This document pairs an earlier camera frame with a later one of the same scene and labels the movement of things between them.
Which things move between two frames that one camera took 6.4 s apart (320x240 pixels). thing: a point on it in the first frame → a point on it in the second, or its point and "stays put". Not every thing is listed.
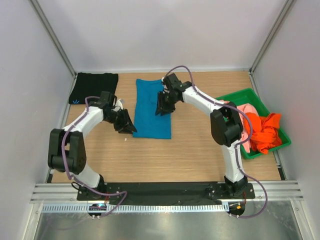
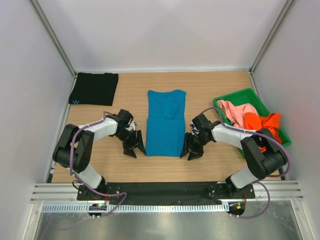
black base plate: (159, 191) stays put
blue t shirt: (147, 124) → (166, 123)
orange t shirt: (265, 135) stays put
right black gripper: (161, 107) → (189, 145)
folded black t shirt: (92, 84) stays put
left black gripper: (126, 126) → (128, 148)
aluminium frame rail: (264, 192) stays put
